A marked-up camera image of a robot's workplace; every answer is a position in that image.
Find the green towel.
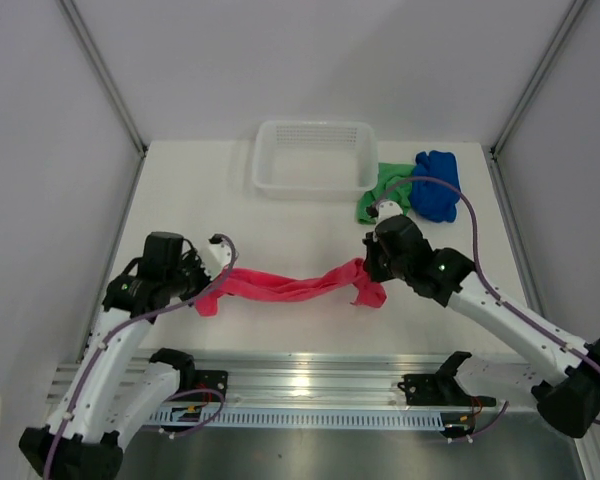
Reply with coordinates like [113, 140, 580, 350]
[354, 162, 415, 226]

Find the pink towel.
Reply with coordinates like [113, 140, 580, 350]
[194, 258, 387, 317]

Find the white plastic basket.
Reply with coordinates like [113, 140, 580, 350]
[251, 120, 379, 202]

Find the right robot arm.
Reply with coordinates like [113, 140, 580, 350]
[363, 212, 600, 438]

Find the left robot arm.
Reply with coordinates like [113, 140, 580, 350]
[19, 231, 237, 479]

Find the blue towel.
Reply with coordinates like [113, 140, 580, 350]
[409, 150, 460, 223]

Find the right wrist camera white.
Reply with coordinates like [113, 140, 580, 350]
[366, 199, 404, 223]

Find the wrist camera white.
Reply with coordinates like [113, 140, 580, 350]
[198, 233, 238, 279]
[366, 199, 404, 223]

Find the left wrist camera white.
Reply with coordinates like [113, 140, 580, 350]
[198, 233, 238, 279]

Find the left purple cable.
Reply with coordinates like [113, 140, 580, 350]
[42, 233, 240, 480]

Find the purple cable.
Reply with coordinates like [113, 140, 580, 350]
[374, 175, 600, 429]
[42, 233, 240, 480]

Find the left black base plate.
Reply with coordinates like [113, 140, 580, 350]
[188, 370, 229, 404]

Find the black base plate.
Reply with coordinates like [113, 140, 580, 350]
[397, 373, 497, 407]
[188, 370, 229, 404]

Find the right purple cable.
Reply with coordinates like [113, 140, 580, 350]
[374, 175, 600, 429]

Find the aluminium mounting rail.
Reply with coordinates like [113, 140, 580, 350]
[47, 349, 546, 407]

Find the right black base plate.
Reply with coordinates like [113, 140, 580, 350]
[397, 373, 497, 407]

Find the slotted cable duct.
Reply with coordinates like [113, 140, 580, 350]
[146, 406, 445, 432]

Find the left aluminium frame post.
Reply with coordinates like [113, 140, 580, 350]
[56, 0, 148, 158]

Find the aluminium frame post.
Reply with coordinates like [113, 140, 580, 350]
[56, 0, 148, 158]
[489, 0, 593, 161]

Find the right aluminium frame post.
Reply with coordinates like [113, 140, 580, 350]
[489, 0, 593, 161]

